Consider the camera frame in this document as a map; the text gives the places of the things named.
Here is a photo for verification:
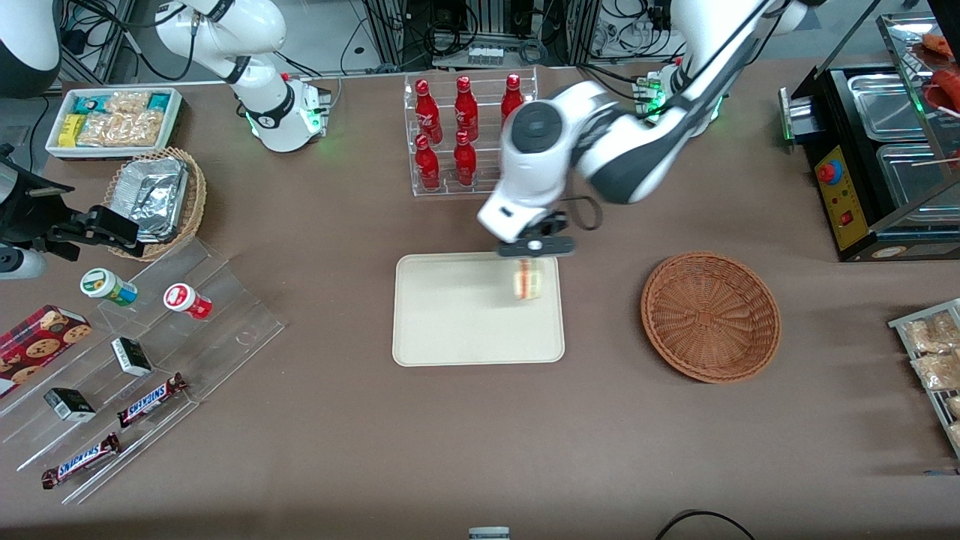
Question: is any cream rectangular tray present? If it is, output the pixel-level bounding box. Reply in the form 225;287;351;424
392;252;566;368

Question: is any clear acrylic bottle rack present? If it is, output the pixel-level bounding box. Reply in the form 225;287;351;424
403;67;539;197

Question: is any green lid cup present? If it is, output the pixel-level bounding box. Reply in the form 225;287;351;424
80;268;139;307

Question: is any light wicker basket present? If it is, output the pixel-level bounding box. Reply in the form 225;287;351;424
103;147;208;262

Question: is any black floor cable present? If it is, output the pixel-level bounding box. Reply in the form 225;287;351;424
655;510;756;540

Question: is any round brown wicker basket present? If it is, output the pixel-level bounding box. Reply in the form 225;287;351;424
641;252;782;384

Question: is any red lid cup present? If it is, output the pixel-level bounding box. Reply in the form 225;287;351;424
163;283;213;320

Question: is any small black carton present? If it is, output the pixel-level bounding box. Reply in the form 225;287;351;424
111;337;153;377
43;388;97;422

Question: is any red cookie box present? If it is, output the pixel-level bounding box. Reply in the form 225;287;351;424
0;304;92;398

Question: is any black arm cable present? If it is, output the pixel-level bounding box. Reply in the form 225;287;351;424
564;0;775;232

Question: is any black food warmer machine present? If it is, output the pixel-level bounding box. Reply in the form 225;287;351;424
778;0;960;263

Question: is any red sausage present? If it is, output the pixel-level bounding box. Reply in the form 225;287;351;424
931;69;960;113

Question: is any clear acrylic stepped display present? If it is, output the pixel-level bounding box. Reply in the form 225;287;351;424
0;238;287;505

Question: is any small clear snack bag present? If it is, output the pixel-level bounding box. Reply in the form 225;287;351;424
104;91;152;116

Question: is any triangle sandwich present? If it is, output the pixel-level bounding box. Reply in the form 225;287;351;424
512;259;544;302

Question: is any red cola bottle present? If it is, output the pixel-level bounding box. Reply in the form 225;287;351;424
454;76;479;142
501;73;525;121
415;80;444;144
453;132;479;188
415;135;442;191

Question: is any aluminium frame rack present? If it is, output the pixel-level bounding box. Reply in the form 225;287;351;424
362;0;595;70

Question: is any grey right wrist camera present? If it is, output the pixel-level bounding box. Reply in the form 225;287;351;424
0;247;47;281

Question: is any large clear snack bag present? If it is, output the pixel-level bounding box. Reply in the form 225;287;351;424
77;112;165;148

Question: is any aluminium foil container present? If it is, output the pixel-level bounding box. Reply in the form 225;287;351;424
112;157;189;242

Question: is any white plastic snack bin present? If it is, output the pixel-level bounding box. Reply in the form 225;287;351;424
46;87;184;159

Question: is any snickers chocolate bar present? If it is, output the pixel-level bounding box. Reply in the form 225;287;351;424
117;373;188;428
41;433;122;490

